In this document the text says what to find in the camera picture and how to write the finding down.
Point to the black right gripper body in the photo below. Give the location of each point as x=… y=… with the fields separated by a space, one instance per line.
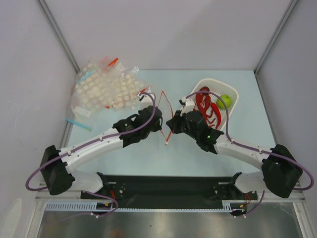
x=176 y=123

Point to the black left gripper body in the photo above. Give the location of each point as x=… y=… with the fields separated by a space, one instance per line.
x=155 y=128

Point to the red toy lobster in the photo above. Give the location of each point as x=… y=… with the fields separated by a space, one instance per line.
x=203 y=103

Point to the clear bag with orange zipper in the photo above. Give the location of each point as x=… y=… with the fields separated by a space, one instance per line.
x=164 y=105

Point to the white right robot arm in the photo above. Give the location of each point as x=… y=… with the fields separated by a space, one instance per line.
x=275 y=174

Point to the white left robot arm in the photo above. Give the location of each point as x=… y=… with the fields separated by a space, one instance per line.
x=60 y=167

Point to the pile of clear zip bags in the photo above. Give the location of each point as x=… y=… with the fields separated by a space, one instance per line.
x=101 y=85

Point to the red toy chili pepper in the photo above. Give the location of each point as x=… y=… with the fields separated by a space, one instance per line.
x=216 y=110

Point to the green toy apple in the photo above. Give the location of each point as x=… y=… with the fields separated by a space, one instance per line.
x=224 y=102

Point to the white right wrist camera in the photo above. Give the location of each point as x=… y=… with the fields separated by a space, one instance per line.
x=187 y=105

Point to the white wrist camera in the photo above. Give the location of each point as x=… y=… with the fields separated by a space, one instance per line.
x=146 y=99
x=187 y=105

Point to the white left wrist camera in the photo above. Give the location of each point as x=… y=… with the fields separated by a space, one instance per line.
x=146 y=99

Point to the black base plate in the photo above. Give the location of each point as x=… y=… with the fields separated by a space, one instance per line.
x=175 y=190

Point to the white slotted cable duct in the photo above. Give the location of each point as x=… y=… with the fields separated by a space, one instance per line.
x=99 y=206

